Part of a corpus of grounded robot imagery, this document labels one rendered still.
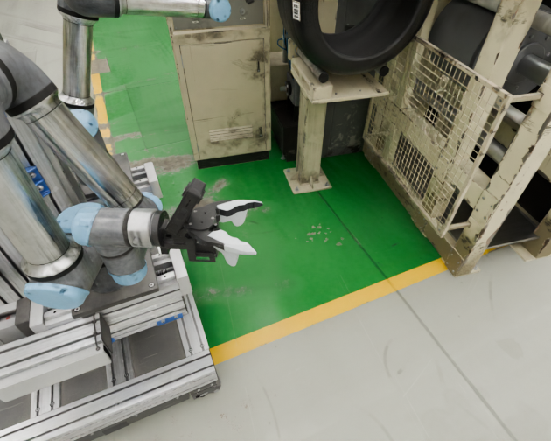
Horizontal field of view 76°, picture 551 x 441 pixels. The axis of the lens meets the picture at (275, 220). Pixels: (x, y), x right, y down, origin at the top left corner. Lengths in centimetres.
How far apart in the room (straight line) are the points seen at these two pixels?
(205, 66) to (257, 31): 35
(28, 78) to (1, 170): 16
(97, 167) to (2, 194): 17
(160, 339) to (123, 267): 79
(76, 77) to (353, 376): 155
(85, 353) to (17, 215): 48
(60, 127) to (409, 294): 167
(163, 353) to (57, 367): 50
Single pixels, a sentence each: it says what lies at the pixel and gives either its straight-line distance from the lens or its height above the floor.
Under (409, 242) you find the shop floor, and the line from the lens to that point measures 219.
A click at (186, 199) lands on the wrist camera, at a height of 113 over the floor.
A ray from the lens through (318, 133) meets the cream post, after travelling 222.
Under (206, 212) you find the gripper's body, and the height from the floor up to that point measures 107.
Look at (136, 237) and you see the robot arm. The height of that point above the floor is 105.
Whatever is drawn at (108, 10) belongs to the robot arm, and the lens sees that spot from 127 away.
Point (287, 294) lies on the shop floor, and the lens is 184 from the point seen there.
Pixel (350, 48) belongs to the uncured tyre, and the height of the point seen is 93.
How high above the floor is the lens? 154
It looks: 45 degrees down
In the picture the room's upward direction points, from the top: straight up
